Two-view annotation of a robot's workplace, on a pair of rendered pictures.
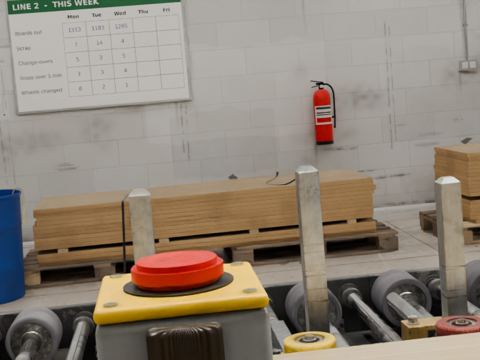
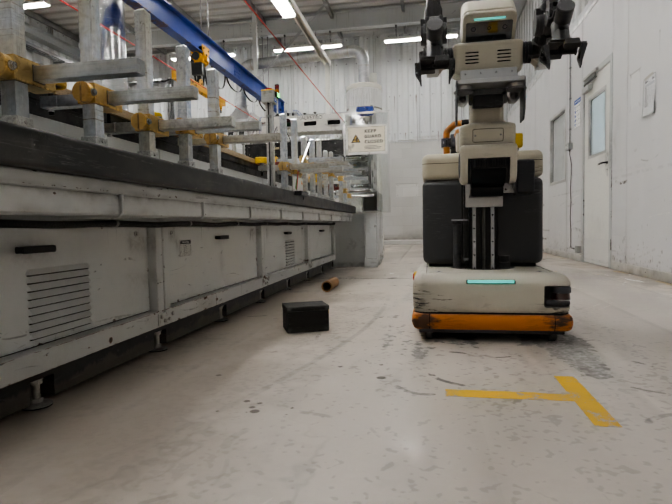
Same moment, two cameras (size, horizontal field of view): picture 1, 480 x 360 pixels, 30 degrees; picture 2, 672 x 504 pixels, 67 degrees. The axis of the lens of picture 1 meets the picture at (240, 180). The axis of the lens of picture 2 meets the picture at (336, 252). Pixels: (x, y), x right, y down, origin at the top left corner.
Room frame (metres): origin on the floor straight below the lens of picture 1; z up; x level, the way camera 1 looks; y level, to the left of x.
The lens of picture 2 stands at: (-0.69, 2.61, 0.49)
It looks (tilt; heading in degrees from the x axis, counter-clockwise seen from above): 3 degrees down; 285
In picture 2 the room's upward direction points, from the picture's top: 1 degrees counter-clockwise
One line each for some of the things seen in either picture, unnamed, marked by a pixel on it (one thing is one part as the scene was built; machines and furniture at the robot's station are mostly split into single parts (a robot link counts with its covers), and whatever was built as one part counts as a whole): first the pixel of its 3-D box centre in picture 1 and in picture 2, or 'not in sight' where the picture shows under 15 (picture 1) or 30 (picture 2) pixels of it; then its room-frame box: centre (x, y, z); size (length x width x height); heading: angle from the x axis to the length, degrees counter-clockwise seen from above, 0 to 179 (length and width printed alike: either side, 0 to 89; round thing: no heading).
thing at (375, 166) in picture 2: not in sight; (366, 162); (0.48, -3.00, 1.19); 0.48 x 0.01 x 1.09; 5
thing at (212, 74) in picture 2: not in sight; (214, 129); (0.32, 0.77, 0.88); 0.04 x 0.04 x 0.48; 5
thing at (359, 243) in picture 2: not in sight; (312, 188); (1.23, -3.31, 0.95); 1.65 x 0.70 x 1.90; 5
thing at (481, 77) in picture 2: not in sight; (488, 95); (-0.74, 0.47, 0.99); 0.28 x 0.16 x 0.22; 5
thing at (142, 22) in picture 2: not in sight; (145, 91); (0.27, 1.27, 0.90); 0.04 x 0.04 x 0.48; 5
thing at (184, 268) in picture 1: (178, 278); not in sight; (0.38, 0.03, 1.22); 0.04 x 0.04 x 0.02
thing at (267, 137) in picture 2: not in sight; (229, 140); (0.27, 0.72, 0.84); 0.43 x 0.03 x 0.04; 5
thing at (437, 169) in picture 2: not in sight; (480, 201); (-0.71, 0.09, 0.59); 0.55 x 0.34 x 0.83; 5
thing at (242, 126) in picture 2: not in sight; (202, 129); (0.25, 0.97, 0.84); 0.43 x 0.03 x 0.04; 5
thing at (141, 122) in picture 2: not in sight; (150, 125); (0.27, 1.24, 0.81); 0.14 x 0.06 x 0.05; 95
